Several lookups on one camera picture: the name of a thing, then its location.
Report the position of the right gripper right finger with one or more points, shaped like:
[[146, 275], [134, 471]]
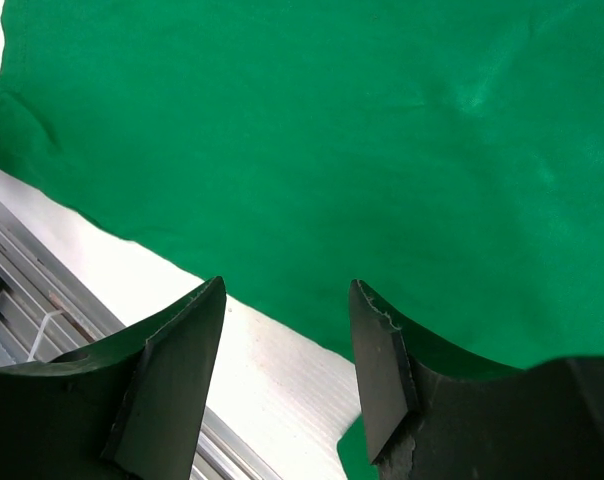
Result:
[[433, 410]]

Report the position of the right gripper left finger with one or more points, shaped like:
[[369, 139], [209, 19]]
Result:
[[129, 406]]

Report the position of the green t shirt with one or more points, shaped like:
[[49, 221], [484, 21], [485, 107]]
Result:
[[449, 153]]

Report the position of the aluminium table frame rail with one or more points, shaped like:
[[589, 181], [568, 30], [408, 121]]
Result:
[[45, 312]]

